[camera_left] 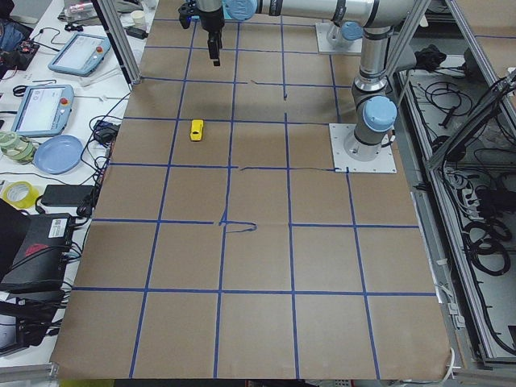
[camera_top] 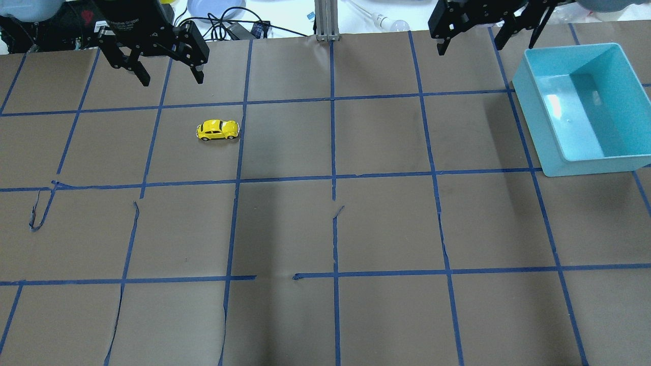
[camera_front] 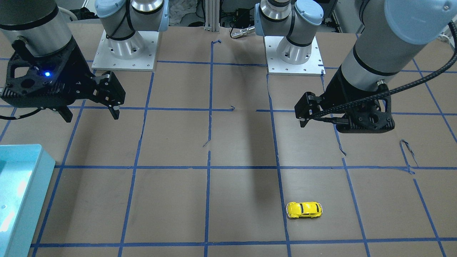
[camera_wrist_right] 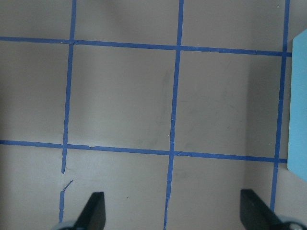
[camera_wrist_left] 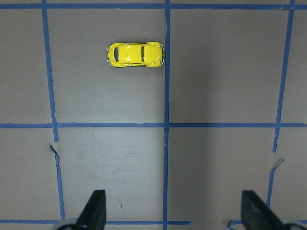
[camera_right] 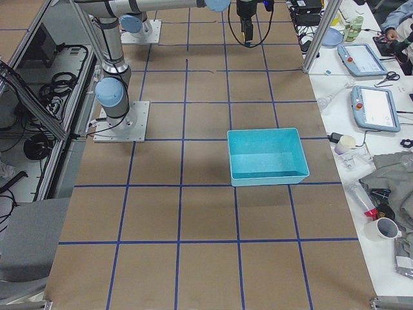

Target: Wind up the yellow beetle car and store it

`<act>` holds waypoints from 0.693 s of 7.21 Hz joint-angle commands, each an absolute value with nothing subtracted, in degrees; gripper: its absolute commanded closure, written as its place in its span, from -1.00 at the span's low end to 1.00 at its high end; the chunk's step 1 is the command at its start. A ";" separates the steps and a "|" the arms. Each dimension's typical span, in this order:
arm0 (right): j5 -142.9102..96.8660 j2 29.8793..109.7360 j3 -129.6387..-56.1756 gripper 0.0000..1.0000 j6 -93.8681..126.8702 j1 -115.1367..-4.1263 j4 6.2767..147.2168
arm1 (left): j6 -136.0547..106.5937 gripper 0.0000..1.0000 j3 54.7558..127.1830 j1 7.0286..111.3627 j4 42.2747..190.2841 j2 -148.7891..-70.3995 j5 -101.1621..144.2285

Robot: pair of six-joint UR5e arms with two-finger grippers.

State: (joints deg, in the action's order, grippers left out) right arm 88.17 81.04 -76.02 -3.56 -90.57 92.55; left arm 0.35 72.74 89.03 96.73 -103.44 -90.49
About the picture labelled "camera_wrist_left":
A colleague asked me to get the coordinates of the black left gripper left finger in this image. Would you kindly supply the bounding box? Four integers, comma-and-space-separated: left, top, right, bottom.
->
75, 190, 106, 230

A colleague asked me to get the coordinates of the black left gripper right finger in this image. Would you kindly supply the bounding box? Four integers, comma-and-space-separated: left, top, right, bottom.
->
241, 190, 283, 230

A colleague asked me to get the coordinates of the yellow toy beetle car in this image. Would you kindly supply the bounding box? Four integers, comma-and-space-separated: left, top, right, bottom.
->
106, 41, 165, 68

